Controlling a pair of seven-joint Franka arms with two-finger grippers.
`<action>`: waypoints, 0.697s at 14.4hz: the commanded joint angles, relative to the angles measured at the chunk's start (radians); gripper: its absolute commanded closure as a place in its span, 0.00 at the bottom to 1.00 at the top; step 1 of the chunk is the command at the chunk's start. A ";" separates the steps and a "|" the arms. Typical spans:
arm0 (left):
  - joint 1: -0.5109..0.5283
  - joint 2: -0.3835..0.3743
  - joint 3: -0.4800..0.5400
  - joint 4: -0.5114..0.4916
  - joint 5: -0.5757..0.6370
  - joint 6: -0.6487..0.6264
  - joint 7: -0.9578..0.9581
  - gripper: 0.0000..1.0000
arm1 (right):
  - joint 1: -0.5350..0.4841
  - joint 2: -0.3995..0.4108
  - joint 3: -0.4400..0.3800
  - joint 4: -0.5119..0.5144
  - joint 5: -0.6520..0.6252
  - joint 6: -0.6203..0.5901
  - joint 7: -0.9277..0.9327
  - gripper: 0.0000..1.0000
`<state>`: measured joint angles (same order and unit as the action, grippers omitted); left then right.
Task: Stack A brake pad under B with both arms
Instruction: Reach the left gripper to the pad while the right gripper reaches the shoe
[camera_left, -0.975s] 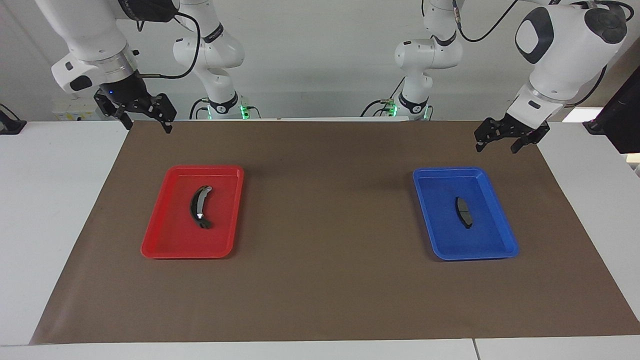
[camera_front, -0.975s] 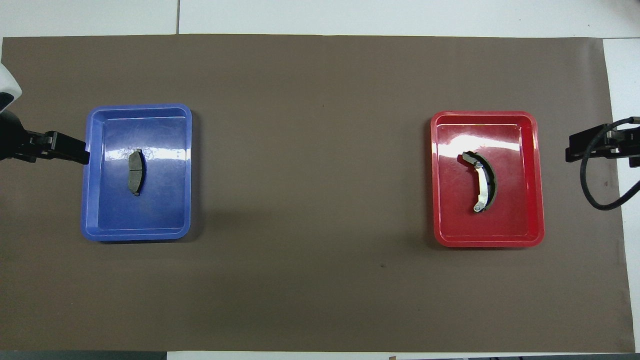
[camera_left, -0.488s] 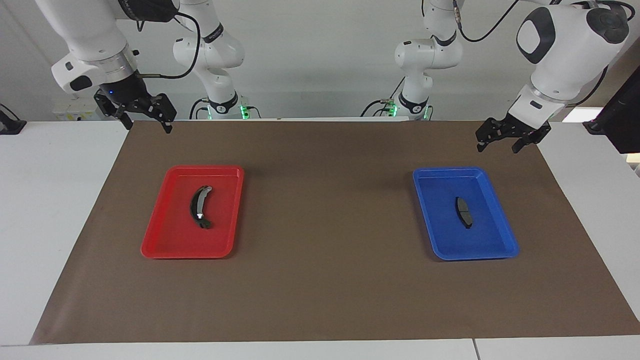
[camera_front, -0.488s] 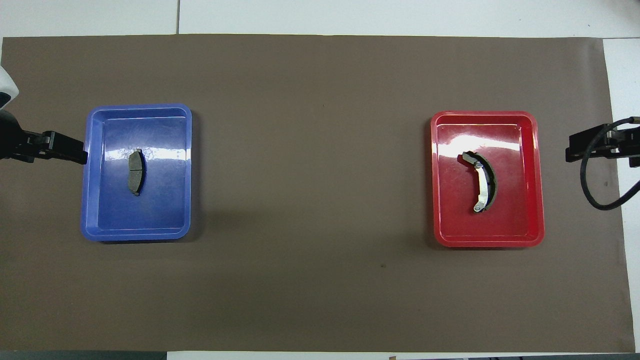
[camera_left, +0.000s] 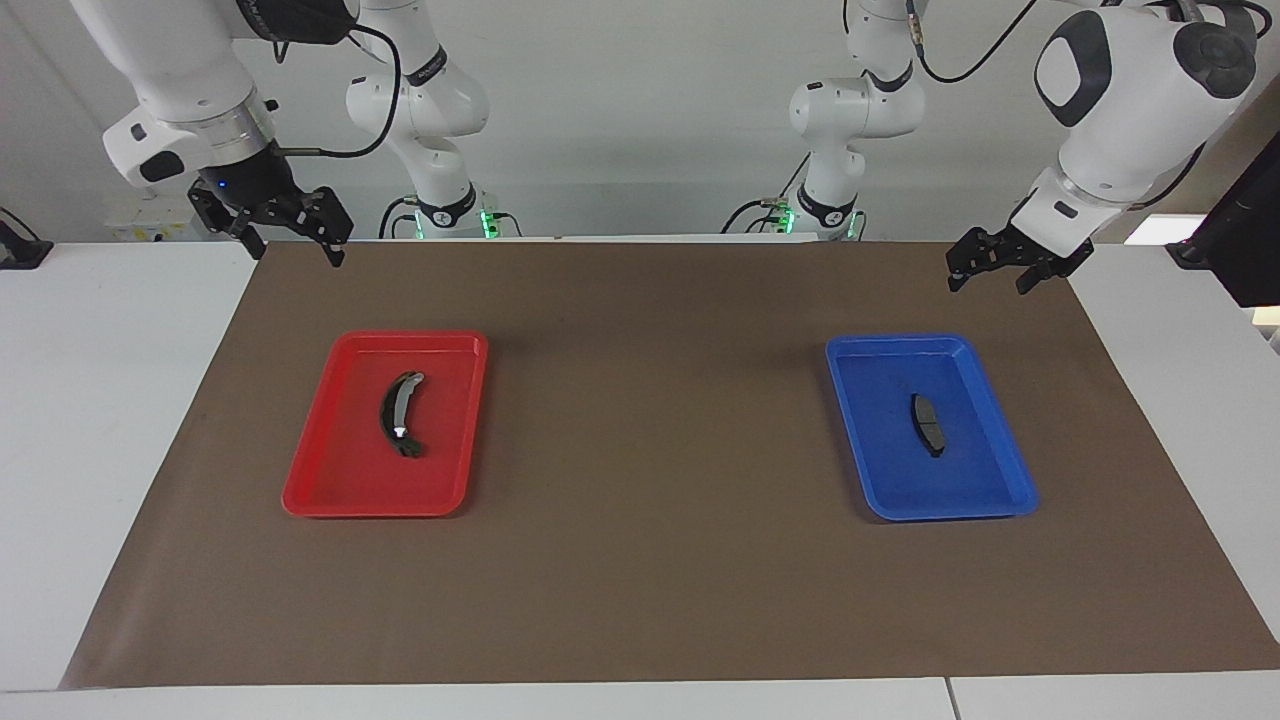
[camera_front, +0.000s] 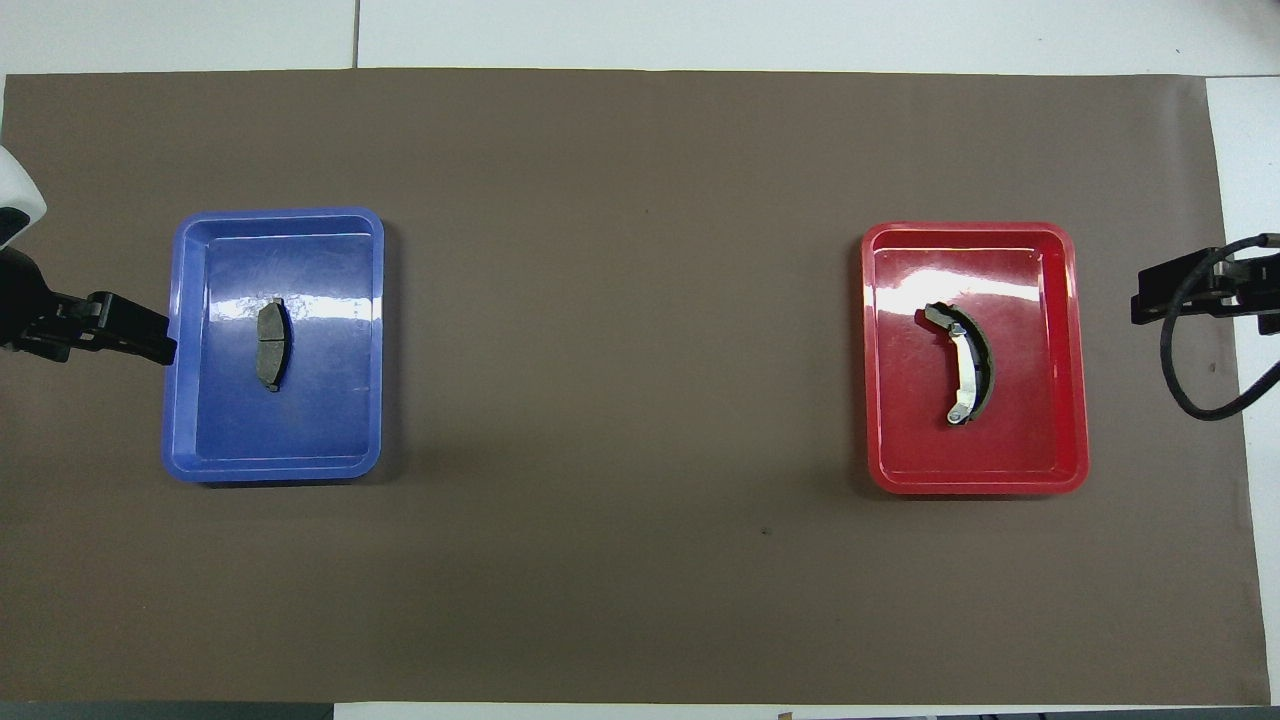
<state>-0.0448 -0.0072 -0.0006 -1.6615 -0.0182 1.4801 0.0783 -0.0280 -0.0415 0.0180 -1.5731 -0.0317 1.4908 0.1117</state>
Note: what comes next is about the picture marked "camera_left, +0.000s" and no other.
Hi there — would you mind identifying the blue plastic tray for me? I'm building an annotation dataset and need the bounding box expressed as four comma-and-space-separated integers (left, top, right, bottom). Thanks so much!
825, 333, 1039, 523

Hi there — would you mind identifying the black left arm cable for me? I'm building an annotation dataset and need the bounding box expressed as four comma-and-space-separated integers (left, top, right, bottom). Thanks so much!
904, 0, 1043, 85

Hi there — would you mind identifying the brown table mat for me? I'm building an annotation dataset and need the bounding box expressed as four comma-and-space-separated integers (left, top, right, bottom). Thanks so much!
58, 238, 1280, 691

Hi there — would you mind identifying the long curved black brake pad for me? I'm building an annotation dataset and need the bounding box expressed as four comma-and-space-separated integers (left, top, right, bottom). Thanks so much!
379, 371, 427, 460

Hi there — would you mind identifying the red plastic tray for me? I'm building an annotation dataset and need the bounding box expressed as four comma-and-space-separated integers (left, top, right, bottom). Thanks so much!
281, 330, 490, 519

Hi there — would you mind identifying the black base cable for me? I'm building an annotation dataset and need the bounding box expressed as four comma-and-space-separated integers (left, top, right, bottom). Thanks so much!
377, 194, 421, 240
720, 150, 813, 237

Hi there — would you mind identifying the black monitor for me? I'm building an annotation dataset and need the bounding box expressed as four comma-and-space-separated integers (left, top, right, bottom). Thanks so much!
1165, 128, 1280, 309

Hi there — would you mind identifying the white power strip box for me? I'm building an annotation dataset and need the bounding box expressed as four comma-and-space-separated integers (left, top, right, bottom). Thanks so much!
104, 190, 216, 243

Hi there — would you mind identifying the black left base cable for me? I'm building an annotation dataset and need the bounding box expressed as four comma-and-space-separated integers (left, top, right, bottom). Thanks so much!
720, 150, 813, 237

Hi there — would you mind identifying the black table clamp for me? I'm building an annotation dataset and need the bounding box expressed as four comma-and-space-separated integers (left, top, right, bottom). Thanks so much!
0, 206, 54, 271

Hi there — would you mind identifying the small black brake pad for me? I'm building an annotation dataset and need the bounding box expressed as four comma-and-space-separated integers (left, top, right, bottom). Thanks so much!
909, 392, 947, 459

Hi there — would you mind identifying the black right base cable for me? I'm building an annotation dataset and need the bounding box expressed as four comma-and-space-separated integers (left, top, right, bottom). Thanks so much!
377, 194, 421, 240

